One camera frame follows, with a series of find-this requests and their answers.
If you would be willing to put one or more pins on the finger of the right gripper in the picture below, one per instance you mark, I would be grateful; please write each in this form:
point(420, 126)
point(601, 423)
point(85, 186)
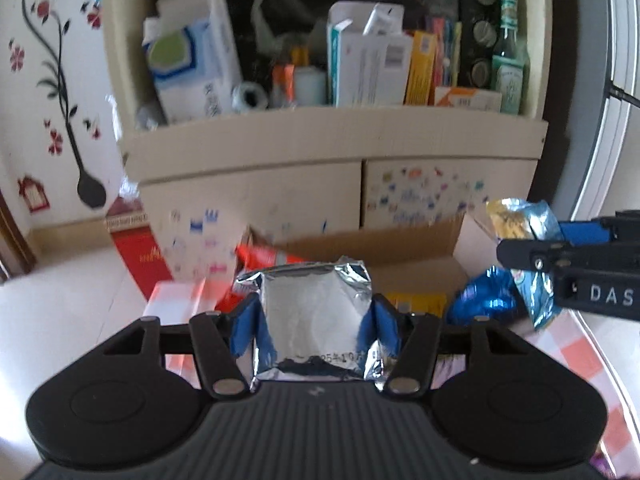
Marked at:
point(602, 230)
point(538, 255)

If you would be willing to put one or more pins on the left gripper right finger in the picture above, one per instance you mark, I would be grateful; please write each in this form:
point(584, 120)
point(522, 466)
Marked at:
point(411, 341)

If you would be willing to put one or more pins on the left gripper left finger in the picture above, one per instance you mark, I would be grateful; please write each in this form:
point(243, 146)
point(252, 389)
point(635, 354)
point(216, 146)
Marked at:
point(218, 341)

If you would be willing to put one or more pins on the light blue snack packet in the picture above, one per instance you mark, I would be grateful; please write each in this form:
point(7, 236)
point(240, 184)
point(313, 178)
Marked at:
point(527, 228)

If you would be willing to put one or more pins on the blue foil snack bag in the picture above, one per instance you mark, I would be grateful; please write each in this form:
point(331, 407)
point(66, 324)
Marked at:
point(491, 294)

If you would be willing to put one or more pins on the silver foil snack packet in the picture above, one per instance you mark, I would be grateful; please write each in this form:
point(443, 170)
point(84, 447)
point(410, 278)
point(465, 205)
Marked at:
point(314, 321)

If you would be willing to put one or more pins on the red snack bag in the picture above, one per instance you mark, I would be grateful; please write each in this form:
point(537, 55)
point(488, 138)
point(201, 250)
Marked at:
point(250, 259)

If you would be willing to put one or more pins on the white refrigerator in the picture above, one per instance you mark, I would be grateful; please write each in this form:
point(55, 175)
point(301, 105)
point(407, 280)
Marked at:
point(592, 111)

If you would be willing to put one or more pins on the pink checkered tablecloth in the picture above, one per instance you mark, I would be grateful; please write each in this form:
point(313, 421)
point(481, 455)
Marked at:
point(567, 340)

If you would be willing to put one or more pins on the white cardboard milk box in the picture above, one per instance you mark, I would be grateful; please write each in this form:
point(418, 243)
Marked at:
point(418, 268)

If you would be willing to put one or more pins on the orange white medicine box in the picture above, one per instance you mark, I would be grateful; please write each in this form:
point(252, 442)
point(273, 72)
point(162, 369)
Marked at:
point(468, 98)

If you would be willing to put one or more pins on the red gift box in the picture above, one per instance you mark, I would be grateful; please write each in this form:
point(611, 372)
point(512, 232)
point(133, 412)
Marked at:
point(129, 229)

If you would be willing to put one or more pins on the green glass bottle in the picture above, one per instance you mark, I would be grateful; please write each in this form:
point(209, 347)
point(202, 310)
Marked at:
point(507, 63)

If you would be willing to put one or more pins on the cream wooden cabinet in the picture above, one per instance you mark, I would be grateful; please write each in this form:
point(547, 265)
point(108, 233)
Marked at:
point(303, 172)

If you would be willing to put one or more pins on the coloured pens bundle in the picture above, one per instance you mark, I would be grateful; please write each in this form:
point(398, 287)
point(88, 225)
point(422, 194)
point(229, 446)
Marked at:
point(448, 39)

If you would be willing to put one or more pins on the yellow narrow box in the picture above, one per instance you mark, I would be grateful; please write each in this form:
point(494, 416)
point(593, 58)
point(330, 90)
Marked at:
point(422, 61)

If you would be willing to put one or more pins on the open white carton box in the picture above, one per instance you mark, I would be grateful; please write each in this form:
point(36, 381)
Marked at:
point(368, 54)

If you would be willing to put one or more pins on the white tape roll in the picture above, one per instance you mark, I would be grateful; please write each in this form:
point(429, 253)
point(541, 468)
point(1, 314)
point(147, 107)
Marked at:
point(249, 96)

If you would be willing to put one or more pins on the white small jar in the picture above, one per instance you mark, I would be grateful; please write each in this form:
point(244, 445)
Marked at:
point(310, 86)

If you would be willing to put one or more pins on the white wet wipes pack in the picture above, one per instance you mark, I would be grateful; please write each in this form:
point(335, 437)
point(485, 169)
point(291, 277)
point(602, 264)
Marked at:
point(191, 55)

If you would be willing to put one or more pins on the black vase flower wall sticker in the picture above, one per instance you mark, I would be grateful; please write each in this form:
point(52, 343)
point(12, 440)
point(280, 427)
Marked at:
point(53, 109)

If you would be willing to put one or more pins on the red house wall sticker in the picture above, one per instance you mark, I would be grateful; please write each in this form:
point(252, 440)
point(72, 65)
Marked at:
point(33, 193)

